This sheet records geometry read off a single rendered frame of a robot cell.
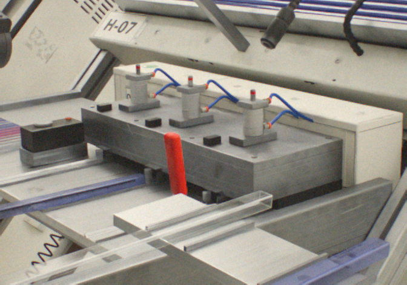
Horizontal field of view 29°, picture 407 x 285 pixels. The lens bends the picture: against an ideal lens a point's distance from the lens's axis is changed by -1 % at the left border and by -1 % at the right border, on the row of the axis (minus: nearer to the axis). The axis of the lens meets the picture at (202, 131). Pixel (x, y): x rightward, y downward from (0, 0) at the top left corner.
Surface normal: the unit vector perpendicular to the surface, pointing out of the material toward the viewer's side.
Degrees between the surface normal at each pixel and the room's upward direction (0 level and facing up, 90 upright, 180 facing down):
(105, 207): 44
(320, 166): 90
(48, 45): 90
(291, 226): 90
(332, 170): 90
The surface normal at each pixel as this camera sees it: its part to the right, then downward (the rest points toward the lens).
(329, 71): -0.57, -0.55
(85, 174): -0.02, -0.97
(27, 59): 0.62, 0.18
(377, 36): -0.53, 0.81
